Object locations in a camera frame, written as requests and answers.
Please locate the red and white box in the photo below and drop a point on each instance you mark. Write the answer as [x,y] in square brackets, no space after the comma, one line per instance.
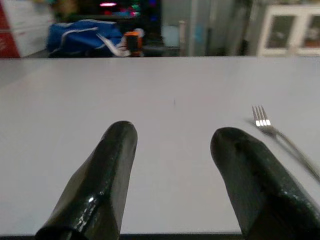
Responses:
[20,27]

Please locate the dark shelf with coloured lights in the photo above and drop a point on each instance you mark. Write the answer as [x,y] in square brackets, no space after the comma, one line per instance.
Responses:
[112,11]

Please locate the blue fabric bag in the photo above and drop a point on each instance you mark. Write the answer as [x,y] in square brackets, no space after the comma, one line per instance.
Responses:
[80,37]

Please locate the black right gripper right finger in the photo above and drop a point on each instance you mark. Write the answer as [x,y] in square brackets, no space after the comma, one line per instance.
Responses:
[255,180]

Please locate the orange and black device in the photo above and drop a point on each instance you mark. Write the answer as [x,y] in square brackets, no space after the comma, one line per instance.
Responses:
[133,42]

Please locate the grey metal locker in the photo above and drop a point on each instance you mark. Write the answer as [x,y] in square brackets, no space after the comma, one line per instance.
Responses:
[202,26]

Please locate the silver metal fork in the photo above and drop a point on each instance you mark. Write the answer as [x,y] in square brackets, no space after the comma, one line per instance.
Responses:
[277,136]

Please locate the white glass-door cabinet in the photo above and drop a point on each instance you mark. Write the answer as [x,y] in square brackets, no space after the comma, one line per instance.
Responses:
[290,30]

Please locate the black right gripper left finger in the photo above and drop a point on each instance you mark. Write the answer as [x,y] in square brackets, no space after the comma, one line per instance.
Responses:
[100,180]

